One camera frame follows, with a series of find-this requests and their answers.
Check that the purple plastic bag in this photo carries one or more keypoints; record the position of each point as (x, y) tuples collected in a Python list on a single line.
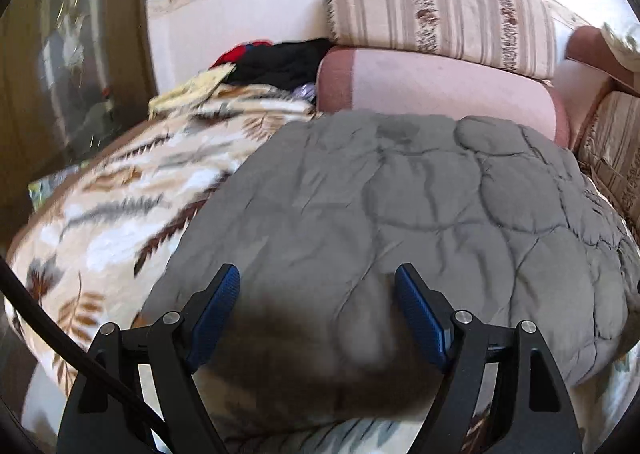
[(306, 91)]

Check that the long striped sofa cushion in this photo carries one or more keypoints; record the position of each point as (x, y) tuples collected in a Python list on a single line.
[(450, 9)]

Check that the red cloth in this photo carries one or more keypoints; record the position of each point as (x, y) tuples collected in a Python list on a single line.
[(232, 55)]

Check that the black clothes pile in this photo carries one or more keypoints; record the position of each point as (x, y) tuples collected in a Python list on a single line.
[(285, 61)]

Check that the pale yellow cloth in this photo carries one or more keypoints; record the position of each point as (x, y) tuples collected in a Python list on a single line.
[(190, 89)]

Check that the green printed packet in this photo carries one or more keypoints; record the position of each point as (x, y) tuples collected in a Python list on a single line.
[(55, 186)]

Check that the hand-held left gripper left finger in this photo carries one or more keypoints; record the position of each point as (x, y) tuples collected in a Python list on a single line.
[(215, 319)]

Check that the wooden door with glass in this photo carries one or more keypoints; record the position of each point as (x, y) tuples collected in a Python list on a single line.
[(30, 109)]

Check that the pink bolster cushion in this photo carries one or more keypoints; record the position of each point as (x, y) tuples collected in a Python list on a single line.
[(425, 84)]

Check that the beige cloth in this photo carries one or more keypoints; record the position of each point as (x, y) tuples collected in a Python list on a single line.
[(625, 46)]

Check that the brownish pink armrest cushion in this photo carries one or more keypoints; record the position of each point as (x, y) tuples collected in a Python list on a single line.
[(587, 46)]

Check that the leaf print blanket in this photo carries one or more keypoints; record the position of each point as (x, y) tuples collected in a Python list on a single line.
[(100, 234)]

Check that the grey quilted hooded jacket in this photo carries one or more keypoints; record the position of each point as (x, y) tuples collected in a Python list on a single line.
[(400, 214)]

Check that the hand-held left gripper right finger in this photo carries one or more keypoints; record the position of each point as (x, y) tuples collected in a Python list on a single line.
[(422, 319)]

